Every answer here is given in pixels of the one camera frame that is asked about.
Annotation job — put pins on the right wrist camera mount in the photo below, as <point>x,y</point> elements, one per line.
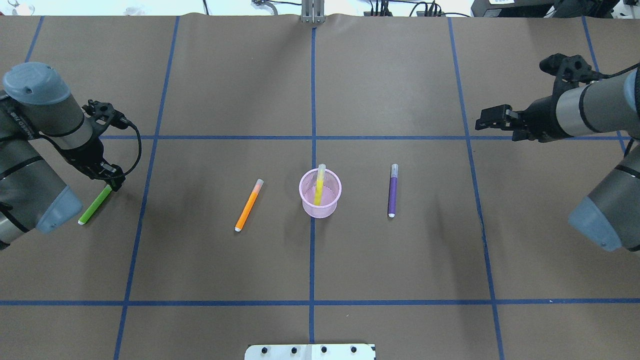
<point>569,71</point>

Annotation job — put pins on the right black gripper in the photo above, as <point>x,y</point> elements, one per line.
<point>542,118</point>

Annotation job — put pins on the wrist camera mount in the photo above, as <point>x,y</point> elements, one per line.
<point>102,115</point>
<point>569,71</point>

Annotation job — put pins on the pink mesh pen holder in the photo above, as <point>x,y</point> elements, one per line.
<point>331,194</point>

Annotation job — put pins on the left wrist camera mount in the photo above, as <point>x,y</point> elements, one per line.
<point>102,115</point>

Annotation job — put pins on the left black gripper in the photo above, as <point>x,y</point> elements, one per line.
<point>81,154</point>

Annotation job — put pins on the black box with label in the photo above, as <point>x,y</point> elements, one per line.
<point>511,8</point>

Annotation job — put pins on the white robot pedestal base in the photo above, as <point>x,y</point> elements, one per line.
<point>328,351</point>

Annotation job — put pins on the orange highlighter pen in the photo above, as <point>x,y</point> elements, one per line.
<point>253,196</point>

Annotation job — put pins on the aluminium frame post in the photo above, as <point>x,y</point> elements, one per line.
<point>313,11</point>

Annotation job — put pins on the yellow highlighter pen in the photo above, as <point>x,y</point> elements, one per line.
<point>319,185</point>

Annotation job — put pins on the purple marker pen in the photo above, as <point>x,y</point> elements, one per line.
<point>392,194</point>

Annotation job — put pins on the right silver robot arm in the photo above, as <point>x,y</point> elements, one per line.
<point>517,196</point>

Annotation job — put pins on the green highlighter pen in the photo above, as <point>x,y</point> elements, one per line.
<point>95,206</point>

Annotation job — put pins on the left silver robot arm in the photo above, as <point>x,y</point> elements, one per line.
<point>36,103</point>

